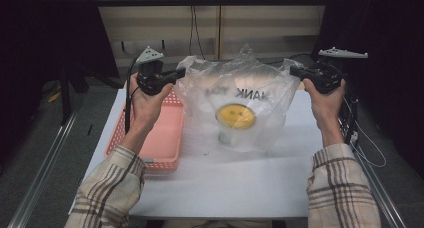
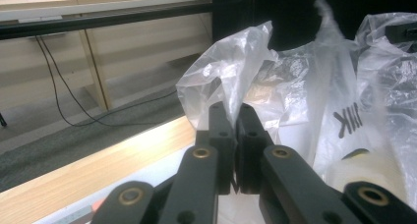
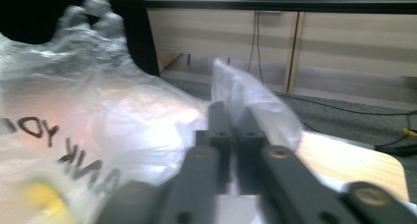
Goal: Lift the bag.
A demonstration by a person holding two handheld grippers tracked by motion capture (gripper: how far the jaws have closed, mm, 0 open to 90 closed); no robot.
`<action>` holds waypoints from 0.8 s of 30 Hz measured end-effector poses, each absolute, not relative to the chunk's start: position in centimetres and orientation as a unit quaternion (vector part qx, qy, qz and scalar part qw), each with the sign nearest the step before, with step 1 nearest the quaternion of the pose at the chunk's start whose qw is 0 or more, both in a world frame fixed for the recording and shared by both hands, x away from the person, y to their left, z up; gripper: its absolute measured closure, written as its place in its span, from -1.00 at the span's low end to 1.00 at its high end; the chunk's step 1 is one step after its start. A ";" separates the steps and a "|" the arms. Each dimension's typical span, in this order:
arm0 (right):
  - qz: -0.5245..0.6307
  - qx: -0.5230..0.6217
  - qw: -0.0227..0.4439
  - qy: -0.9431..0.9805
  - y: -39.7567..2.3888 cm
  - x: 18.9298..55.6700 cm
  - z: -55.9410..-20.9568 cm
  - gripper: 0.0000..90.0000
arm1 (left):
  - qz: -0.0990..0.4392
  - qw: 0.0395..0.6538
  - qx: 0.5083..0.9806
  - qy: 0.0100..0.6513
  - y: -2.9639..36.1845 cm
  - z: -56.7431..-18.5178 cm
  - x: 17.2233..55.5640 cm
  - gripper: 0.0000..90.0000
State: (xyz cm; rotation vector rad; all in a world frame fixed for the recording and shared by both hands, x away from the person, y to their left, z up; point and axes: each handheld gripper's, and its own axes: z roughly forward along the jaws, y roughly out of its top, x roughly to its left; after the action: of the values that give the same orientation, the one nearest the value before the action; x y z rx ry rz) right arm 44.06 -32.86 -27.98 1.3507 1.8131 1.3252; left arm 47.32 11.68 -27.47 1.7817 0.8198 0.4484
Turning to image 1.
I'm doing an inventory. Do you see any person's left hand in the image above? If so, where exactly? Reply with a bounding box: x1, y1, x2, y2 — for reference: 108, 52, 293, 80
127, 72, 175, 133

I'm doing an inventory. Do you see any black wall cable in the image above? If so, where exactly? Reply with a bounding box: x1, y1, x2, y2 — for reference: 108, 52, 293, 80
189, 4, 207, 61

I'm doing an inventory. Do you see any white cable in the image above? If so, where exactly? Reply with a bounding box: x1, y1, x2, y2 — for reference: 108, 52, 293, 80
342, 97, 388, 169

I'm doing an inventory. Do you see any clear plastic bag yellow face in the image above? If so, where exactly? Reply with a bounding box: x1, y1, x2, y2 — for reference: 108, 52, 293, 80
173, 43, 304, 156

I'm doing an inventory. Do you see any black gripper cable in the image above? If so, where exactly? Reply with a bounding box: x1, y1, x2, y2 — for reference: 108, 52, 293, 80
123, 57, 141, 135

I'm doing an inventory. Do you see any black metal stand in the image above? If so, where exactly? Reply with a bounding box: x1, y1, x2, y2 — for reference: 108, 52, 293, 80
59, 59, 125, 126

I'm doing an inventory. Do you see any metal floor rail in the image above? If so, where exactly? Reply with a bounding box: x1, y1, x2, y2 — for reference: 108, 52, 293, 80
353, 151, 408, 228
7, 97, 88, 228

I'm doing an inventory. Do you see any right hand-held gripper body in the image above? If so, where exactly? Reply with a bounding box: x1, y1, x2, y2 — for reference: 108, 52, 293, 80
299, 46, 369, 95

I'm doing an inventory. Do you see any person's right hand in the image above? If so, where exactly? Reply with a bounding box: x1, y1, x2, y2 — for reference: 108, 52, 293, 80
302, 77, 347, 131

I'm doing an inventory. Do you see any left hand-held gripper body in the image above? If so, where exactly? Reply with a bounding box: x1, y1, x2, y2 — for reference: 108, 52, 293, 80
134, 45, 178, 97

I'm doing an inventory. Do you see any pink plastic basket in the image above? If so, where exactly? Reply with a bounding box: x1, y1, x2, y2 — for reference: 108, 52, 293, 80
104, 89, 185, 173

